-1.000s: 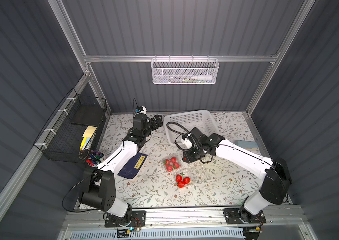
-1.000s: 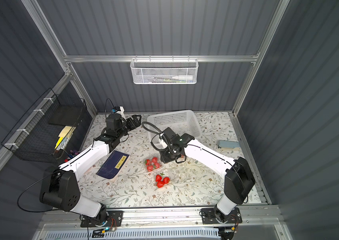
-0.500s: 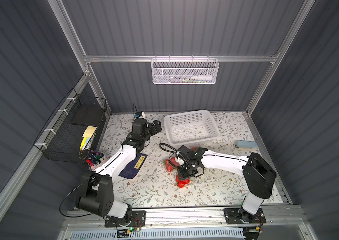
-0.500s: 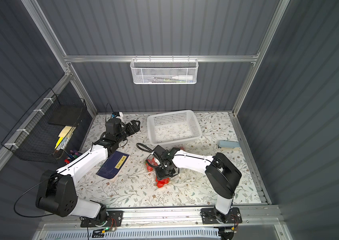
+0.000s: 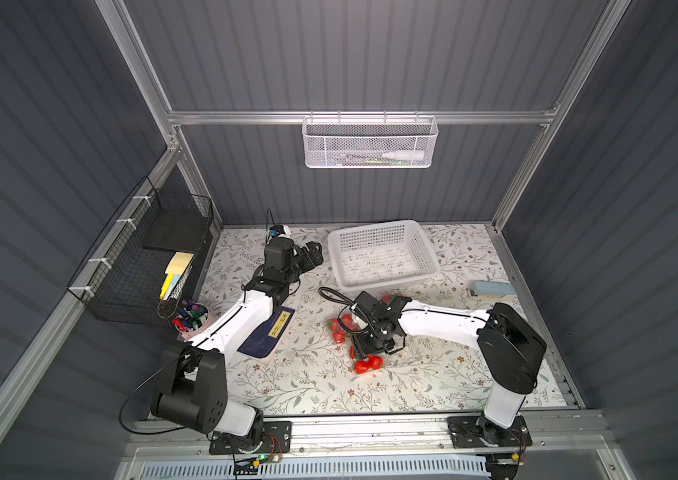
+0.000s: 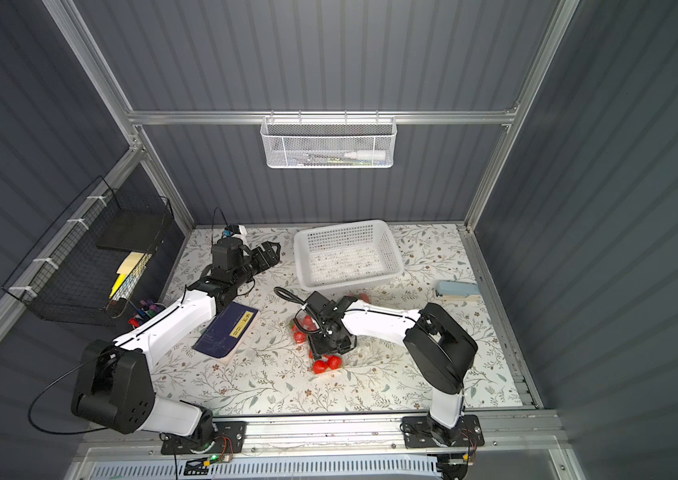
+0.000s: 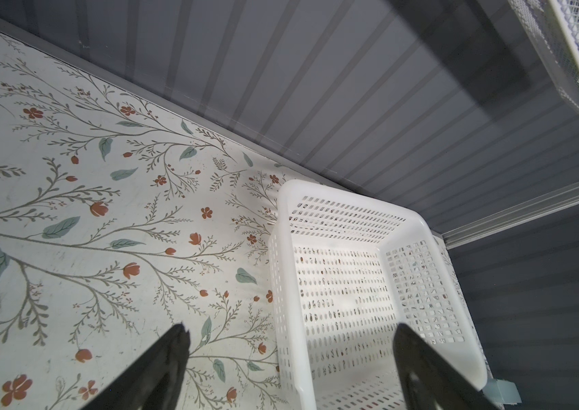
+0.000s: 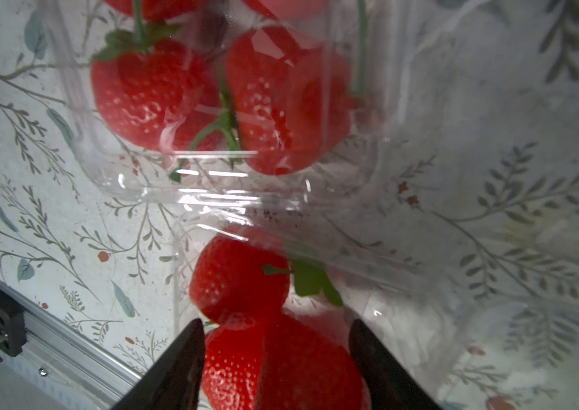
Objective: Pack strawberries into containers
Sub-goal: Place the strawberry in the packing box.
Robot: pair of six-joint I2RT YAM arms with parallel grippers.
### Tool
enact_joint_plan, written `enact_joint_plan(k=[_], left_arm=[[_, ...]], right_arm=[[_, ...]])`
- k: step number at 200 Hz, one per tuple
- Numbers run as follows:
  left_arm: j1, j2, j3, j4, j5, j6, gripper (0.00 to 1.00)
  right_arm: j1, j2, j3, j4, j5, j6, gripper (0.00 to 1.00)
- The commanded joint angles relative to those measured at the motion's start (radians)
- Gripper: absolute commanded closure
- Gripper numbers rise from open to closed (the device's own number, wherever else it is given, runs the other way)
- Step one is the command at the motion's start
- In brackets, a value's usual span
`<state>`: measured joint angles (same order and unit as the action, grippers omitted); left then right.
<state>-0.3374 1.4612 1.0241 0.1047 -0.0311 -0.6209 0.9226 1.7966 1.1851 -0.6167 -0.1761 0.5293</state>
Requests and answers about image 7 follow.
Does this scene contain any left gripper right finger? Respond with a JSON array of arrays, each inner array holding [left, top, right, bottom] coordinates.
[[393, 323, 496, 410]]

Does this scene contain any light blue sponge block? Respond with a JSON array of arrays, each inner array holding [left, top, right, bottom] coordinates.
[[482, 379, 523, 406]]

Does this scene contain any white plastic perforated basket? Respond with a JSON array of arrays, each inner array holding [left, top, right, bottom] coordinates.
[[268, 180, 488, 409]]

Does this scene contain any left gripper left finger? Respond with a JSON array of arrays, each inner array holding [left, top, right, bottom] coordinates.
[[84, 324, 190, 410]]

